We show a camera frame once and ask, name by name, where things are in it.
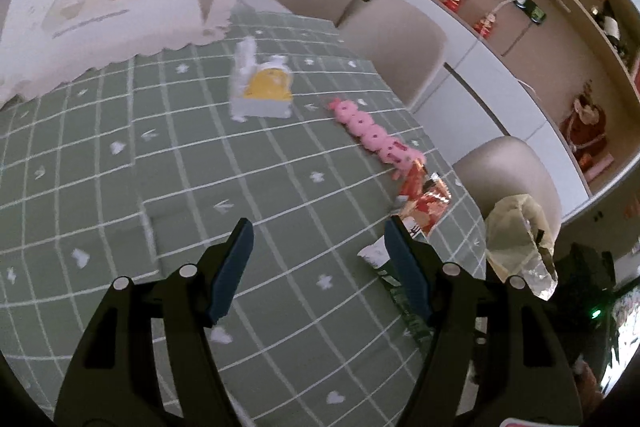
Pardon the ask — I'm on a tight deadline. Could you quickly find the translucent trash bag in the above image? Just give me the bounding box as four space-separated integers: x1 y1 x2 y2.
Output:
485 194 558 301

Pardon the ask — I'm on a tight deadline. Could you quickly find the beige chair near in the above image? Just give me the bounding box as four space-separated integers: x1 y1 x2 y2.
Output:
454 136 562 236

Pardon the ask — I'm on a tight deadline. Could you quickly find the red doll large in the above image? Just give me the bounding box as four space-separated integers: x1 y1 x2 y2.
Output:
560 80 608 174

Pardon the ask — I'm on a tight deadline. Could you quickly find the green white snack bag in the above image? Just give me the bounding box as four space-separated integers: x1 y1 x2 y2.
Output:
358 237 433 357

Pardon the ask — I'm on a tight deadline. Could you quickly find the red snack wrapper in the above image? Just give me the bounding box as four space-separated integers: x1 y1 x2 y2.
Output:
396 161 451 237

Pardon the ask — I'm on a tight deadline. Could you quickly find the green checkered tablecloth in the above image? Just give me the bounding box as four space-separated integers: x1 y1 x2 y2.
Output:
1 13 485 426

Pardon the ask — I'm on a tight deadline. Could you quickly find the white sideboard cabinet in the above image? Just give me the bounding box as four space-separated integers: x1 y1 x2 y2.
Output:
364 0 591 220

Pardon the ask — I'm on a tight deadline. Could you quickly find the pink plastic wrapper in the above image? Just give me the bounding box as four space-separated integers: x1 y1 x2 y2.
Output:
329 98 426 179

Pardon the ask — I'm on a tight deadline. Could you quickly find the small red figurine right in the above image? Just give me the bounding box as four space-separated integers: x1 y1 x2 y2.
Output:
473 13 497 39

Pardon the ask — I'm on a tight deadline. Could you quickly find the beige chair middle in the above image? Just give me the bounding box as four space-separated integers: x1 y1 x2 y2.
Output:
338 0 448 109

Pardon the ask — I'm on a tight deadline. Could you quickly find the yellow white snack packet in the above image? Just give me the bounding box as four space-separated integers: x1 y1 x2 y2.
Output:
228 37 293 121

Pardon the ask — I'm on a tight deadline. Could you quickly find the wooden wall shelf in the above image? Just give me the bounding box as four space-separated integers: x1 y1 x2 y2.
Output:
434 0 639 194

